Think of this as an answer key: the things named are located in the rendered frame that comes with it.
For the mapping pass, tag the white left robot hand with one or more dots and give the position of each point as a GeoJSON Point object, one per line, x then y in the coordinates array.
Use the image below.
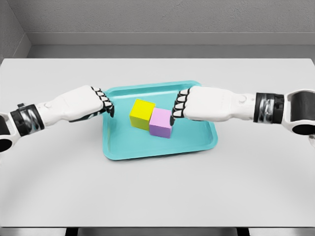
{"type": "Point", "coordinates": [82, 100]}

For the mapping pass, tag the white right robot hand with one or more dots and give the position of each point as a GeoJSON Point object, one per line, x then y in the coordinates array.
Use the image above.
{"type": "Point", "coordinates": [203, 103]}

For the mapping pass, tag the pink cube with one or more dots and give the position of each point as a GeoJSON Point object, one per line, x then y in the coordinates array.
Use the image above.
{"type": "Point", "coordinates": [160, 123]}

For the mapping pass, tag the yellow cube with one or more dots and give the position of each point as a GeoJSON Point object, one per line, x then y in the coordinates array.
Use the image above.
{"type": "Point", "coordinates": [141, 110]}

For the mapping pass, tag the teal rectangular tray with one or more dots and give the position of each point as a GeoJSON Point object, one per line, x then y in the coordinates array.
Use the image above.
{"type": "Point", "coordinates": [160, 143]}

